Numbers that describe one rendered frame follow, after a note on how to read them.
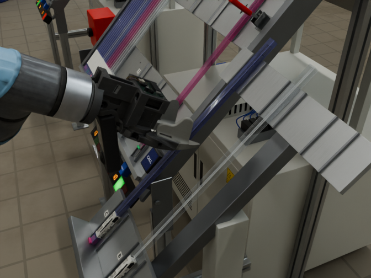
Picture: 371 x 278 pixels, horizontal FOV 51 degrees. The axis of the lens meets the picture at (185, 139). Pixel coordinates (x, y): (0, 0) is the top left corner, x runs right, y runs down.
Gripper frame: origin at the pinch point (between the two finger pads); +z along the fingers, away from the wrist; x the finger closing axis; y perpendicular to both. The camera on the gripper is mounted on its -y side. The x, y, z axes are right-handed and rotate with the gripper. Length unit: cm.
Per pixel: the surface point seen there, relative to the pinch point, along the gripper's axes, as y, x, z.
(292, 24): 25.8, 13.6, 19.5
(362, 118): 13, 15, 63
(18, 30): -98, 339, 18
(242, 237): -9.1, -14.2, 11.2
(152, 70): -2.5, 41.9, 9.5
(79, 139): -85, 141, 38
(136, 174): -19.3, 14.9, 3.9
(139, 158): -18.5, 20.9, 6.2
